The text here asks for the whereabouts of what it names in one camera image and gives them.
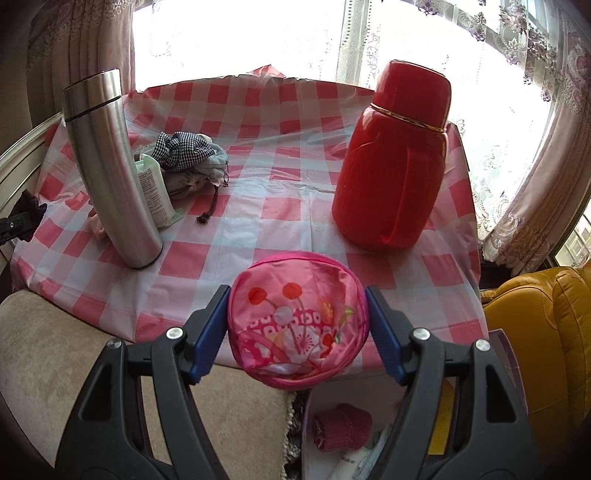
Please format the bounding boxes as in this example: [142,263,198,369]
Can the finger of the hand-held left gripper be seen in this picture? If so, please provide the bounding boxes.
[0,211,35,247]

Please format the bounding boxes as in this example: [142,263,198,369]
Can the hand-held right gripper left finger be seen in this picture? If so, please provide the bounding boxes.
[60,284,232,480]

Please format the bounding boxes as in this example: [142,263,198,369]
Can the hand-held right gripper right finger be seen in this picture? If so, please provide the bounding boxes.
[365,285,543,480]

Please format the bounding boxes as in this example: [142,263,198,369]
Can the dark maroon knitted item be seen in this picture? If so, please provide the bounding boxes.
[16,189,48,243]

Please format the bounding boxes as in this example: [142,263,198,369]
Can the pink floral round pouch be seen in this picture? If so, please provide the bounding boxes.
[228,250,371,388]

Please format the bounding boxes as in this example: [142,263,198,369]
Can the magenta knitted cloth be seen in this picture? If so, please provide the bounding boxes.
[314,403,374,450]

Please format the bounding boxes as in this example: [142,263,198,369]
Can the white soft packet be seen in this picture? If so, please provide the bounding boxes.
[328,429,393,480]

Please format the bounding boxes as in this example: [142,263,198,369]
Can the cardboard box with purple flap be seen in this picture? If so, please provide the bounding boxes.
[295,328,529,480]

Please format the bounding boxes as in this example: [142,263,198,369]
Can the cream cabinet with silver trim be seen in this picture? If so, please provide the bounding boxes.
[0,111,65,259]

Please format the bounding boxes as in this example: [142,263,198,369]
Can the pink cloth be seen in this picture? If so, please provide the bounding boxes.
[88,205,112,241]

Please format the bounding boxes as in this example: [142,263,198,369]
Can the stainless steel thermos flask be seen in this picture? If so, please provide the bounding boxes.
[62,68,164,269]

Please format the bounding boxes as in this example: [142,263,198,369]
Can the beige upholstered stool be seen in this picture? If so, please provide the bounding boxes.
[0,277,301,480]

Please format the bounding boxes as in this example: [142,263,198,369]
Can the white wet wipes pack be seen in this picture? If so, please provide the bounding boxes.
[134,154,184,229]

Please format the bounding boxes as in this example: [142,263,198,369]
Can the pink white checked plastic tablecloth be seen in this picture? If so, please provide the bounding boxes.
[9,65,485,370]

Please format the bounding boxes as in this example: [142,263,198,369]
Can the yellow leather chair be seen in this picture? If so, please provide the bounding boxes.
[480,265,591,416]

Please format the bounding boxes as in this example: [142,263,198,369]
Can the red plastic thermos jug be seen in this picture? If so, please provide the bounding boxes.
[331,60,452,252]

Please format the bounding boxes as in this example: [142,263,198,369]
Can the black white checked scrunchie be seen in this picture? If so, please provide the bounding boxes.
[151,131,215,172]

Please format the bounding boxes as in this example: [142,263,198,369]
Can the pink curtain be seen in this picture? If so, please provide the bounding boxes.
[480,9,591,275]
[25,0,139,125]

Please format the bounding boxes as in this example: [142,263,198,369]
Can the grey drawstring pouch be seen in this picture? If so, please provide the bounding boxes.
[164,143,232,224]

